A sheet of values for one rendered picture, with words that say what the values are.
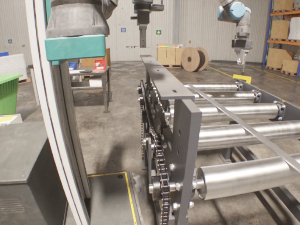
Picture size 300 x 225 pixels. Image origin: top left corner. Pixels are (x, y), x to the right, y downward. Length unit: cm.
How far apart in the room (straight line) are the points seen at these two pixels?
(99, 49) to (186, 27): 1104
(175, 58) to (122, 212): 778
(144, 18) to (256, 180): 73
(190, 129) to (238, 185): 31
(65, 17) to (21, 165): 63
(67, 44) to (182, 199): 52
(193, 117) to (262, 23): 1360
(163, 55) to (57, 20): 796
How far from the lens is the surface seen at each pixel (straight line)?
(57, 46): 52
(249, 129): 95
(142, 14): 79
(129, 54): 1107
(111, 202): 131
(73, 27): 51
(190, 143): 44
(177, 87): 55
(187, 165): 48
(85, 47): 51
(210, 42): 1202
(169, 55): 844
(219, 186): 63
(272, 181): 75
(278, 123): 112
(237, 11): 111
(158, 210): 123
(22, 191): 87
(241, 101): 161
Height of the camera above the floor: 131
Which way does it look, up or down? 23 degrees down
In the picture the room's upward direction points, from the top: straight up
